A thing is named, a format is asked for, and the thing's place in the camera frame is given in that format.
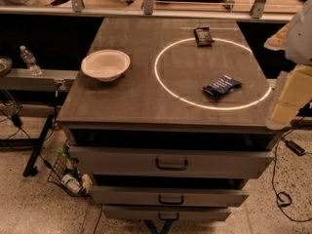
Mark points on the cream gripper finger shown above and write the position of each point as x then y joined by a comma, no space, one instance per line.
277,41
296,92

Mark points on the grey middle drawer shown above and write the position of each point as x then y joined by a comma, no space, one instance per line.
181,197

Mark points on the clear plastic water bottle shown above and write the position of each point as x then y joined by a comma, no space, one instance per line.
30,61

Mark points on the wire basket with items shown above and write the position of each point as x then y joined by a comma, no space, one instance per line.
65,174

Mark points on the green bowl on shelf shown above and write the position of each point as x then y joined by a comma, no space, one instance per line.
5,65

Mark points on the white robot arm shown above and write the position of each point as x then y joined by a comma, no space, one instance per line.
295,38

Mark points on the grey bottom drawer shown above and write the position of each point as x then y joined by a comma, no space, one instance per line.
166,213

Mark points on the grey top drawer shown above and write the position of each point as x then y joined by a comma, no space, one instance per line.
171,163

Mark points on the white paper bowl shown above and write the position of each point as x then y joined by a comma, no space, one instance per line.
105,65

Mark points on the blue rxbar blueberry packet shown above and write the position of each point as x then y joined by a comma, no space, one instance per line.
222,86

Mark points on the grey drawer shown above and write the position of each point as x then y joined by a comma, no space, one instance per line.
166,213
181,197
171,163

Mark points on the black stand leg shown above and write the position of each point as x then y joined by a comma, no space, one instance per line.
29,169

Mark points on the glass railing with posts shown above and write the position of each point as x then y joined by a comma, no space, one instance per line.
271,10

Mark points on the black power adapter with cable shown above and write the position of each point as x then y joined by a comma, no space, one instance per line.
292,175

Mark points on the grey side shelf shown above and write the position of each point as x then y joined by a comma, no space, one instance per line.
49,81

